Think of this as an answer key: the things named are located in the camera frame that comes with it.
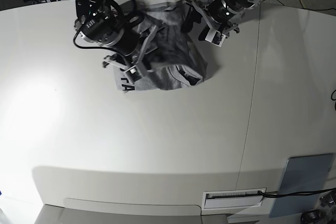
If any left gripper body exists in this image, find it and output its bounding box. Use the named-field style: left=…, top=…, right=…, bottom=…
left=183, top=0, right=239, bottom=37

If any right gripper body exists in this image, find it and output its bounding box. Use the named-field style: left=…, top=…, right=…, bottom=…
left=101, top=23, right=165, bottom=73

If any grey T-shirt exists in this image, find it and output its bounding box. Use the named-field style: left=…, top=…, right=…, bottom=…
left=113, top=2, right=207, bottom=92

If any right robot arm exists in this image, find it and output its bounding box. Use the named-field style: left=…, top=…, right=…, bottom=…
left=73, top=0, right=164, bottom=76

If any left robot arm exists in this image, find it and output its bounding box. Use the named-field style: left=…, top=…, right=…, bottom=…
left=181, top=0, right=261, bottom=47

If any blue-grey flat panel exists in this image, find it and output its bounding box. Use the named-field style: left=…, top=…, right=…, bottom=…
left=269, top=153, right=334, bottom=218

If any black device bottom right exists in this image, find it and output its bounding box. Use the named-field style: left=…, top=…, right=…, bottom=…
left=300, top=209, right=323, bottom=224

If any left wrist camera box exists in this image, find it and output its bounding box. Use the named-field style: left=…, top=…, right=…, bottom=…
left=205, top=29, right=226, bottom=47

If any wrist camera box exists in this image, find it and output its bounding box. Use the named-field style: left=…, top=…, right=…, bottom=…
left=205, top=29, right=226, bottom=47
left=123, top=65, right=146, bottom=83

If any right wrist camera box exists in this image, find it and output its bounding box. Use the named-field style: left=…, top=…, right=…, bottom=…
left=123, top=65, right=146, bottom=83

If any black cable on table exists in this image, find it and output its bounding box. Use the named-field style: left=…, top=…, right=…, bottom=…
left=258, top=188, right=336, bottom=199

